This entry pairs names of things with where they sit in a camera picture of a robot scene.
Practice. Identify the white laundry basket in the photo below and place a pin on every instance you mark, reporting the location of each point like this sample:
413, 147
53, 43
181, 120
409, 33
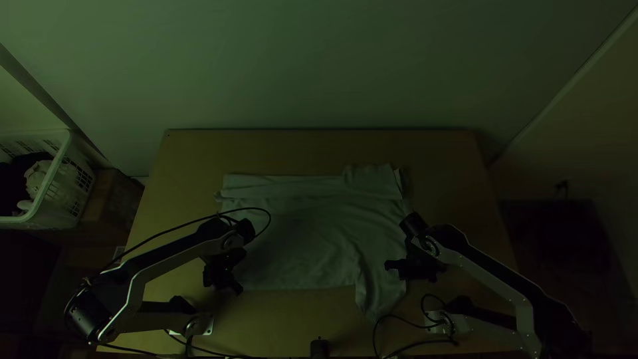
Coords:
70, 184

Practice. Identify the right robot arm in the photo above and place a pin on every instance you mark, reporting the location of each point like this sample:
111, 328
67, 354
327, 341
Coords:
493, 274

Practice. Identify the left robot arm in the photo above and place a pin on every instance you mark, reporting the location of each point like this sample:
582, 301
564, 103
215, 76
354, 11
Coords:
149, 264

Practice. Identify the heap of clothes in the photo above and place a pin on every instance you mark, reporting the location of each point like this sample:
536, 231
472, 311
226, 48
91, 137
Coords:
22, 182

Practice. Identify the white t-shirt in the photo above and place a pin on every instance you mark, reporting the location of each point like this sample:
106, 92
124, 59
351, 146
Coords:
319, 239

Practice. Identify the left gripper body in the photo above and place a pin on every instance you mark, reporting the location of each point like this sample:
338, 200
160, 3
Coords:
222, 273

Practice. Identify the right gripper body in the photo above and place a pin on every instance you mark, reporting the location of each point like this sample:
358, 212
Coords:
417, 268

